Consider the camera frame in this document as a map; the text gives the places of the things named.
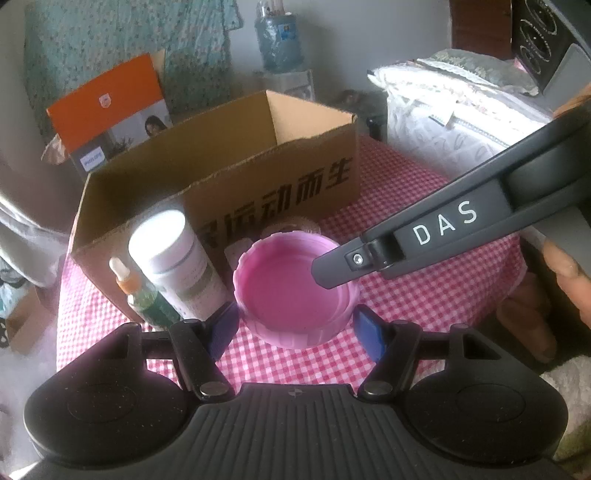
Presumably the brown wooden door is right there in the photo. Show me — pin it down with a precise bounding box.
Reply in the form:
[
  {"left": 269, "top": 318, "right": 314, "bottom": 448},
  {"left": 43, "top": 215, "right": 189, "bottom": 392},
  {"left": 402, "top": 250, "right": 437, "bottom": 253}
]
[{"left": 450, "top": 0, "right": 514, "bottom": 62}]

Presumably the white capped bottle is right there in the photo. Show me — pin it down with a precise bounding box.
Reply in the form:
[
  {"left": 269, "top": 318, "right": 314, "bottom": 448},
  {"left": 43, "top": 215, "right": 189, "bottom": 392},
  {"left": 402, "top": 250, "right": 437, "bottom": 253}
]
[{"left": 128, "top": 210, "right": 232, "bottom": 321}]

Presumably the blue water jug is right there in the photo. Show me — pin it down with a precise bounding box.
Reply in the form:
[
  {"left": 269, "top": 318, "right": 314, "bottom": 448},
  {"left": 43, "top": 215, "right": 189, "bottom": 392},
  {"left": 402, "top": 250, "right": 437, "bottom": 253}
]
[{"left": 255, "top": 0, "right": 301, "bottom": 73}]

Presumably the large pink lid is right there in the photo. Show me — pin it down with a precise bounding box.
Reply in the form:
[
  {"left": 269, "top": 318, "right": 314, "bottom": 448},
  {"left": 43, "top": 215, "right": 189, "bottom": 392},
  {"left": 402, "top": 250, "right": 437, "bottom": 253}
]
[{"left": 232, "top": 233, "right": 361, "bottom": 348}]

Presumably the white fluffy cloth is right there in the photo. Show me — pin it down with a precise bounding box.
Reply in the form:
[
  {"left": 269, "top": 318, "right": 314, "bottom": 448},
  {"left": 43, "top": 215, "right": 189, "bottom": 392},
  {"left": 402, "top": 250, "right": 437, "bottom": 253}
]
[{"left": 540, "top": 355, "right": 591, "bottom": 462}]

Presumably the white stand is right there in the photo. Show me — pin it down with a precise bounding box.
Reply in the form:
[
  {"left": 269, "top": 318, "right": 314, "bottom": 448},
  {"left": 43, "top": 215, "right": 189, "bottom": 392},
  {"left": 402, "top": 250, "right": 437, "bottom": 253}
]
[{"left": 272, "top": 69, "right": 317, "bottom": 102}]

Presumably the person's right hand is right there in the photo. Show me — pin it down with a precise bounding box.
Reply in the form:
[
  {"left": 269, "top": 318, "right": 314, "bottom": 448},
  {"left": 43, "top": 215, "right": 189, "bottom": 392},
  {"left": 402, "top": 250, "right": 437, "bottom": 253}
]
[{"left": 542, "top": 242, "right": 591, "bottom": 363}]

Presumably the floral pillow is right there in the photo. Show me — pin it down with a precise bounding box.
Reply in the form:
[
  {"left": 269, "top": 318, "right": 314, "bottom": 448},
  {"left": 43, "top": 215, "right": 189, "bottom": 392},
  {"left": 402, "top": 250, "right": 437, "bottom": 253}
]
[{"left": 416, "top": 48, "right": 536, "bottom": 95}]

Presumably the cardboard piece on floor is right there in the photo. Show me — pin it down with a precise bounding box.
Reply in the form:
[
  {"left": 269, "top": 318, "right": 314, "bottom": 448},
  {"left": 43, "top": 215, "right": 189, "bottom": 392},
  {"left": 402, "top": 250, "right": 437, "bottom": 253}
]
[{"left": 4, "top": 286, "right": 58, "bottom": 356}]

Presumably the pink checked tablecloth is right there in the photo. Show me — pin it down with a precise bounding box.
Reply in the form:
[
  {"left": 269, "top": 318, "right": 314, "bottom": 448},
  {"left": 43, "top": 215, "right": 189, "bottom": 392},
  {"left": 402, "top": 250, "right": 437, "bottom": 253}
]
[{"left": 55, "top": 134, "right": 527, "bottom": 386}]

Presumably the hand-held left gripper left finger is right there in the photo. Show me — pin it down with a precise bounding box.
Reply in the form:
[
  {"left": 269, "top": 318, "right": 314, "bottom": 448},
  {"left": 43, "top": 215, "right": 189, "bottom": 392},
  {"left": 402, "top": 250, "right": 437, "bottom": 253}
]
[{"left": 111, "top": 302, "right": 241, "bottom": 402}]

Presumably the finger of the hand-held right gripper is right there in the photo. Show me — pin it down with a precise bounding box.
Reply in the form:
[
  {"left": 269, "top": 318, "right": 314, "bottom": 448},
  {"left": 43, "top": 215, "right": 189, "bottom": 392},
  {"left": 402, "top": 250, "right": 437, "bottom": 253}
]
[{"left": 311, "top": 237, "right": 393, "bottom": 290}]

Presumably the grey curtain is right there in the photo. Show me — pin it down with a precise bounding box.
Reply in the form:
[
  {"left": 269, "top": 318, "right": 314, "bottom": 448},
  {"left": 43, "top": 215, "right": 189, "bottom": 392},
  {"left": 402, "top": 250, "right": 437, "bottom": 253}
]
[{"left": 0, "top": 152, "right": 79, "bottom": 288}]

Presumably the white patterned bedding bag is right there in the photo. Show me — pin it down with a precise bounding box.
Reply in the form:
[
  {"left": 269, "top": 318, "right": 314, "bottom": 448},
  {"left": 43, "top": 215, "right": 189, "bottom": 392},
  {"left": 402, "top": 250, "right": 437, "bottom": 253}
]
[{"left": 367, "top": 67, "right": 561, "bottom": 181}]

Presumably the green dropper bottle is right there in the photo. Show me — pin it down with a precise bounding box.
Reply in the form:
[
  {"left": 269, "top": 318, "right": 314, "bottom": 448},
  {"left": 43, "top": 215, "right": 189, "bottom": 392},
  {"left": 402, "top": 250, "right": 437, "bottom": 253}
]
[{"left": 109, "top": 257, "right": 181, "bottom": 329}]

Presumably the small jar with beige lid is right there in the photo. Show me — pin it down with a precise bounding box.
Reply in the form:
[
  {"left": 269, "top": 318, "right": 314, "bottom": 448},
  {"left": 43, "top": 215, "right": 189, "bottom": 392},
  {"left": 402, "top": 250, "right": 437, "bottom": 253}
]
[{"left": 261, "top": 216, "right": 322, "bottom": 241}]

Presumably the brown cardboard box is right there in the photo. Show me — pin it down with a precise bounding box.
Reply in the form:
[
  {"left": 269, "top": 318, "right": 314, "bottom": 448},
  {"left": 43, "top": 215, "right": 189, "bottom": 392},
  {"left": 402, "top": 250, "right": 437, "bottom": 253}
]
[{"left": 69, "top": 90, "right": 361, "bottom": 319}]

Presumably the teal floral cloth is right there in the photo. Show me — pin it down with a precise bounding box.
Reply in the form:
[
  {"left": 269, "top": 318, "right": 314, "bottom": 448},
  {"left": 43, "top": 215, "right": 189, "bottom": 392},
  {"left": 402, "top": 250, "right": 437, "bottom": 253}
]
[{"left": 23, "top": 0, "right": 243, "bottom": 139}]

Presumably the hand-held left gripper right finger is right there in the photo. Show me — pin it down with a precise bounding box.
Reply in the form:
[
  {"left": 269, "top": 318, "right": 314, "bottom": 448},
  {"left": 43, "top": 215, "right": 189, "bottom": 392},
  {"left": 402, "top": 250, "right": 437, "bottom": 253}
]
[{"left": 353, "top": 305, "right": 504, "bottom": 403}]

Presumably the orange white product box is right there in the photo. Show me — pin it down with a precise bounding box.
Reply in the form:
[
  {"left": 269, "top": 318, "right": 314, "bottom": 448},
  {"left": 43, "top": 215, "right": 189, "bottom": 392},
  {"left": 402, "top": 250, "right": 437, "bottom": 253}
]
[{"left": 46, "top": 53, "right": 174, "bottom": 176}]

